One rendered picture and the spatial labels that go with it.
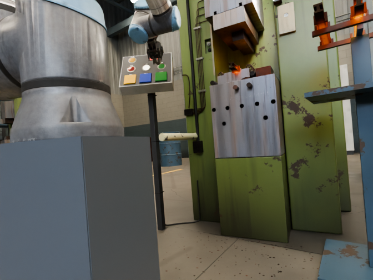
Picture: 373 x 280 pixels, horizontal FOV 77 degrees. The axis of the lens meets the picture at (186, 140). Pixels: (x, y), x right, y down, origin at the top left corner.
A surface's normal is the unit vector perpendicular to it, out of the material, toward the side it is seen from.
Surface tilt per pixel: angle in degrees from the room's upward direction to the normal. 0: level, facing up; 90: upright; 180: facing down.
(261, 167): 90
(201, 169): 90
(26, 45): 91
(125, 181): 90
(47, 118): 70
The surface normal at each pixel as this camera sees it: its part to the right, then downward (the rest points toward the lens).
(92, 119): 0.66, -0.40
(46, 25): 0.07, -0.02
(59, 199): -0.26, 0.01
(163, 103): -0.57, 0.04
